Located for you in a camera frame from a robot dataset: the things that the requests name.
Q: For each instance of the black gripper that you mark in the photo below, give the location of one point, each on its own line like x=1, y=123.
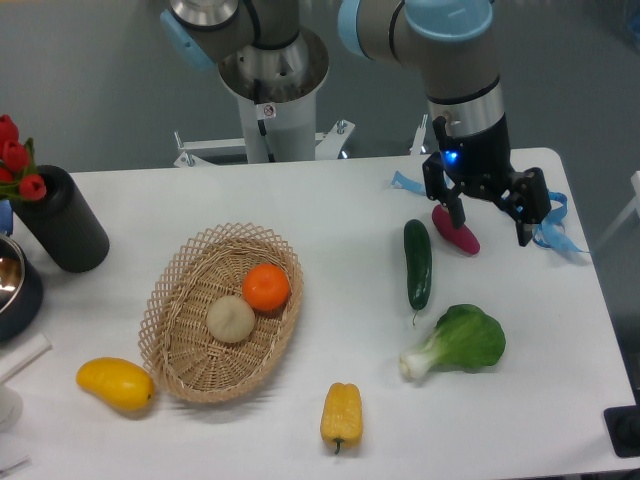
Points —
x=479, y=166

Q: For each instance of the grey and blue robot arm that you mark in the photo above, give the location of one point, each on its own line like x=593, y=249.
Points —
x=450, y=43

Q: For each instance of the yellow bell pepper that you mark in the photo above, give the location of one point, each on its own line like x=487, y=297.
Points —
x=341, y=424

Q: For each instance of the magenta sweet potato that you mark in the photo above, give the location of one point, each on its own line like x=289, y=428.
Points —
x=462, y=238

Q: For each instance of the green cucumber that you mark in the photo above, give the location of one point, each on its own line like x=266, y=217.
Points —
x=419, y=265

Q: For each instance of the green bok choy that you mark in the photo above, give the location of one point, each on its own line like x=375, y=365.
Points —
x=464, y=336

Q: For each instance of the orange fruit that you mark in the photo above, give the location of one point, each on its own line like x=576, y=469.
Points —
x=265, y=287

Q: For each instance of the black device at edge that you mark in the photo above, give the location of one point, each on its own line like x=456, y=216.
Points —
x=623, y=428

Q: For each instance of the white steamed bun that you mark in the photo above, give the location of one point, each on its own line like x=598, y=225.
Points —
x=230, y=319

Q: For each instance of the woven wicker basket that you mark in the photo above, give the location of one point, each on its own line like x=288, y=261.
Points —
x=177, y=349

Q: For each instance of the yellow mango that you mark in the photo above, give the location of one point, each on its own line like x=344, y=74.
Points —
x=119, y=383

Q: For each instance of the black cylindrical vase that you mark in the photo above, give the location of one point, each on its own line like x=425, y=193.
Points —
x=64, y=224

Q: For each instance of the red tulip bouquet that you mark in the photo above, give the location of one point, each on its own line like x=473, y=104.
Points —
x=20, y=180

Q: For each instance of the dark metal bowl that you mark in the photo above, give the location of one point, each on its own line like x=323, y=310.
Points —
x=21, y=290

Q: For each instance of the white stand object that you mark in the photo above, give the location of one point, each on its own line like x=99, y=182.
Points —
x=15, y=358

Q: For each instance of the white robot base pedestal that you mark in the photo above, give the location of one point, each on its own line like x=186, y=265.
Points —
x=275, y=91

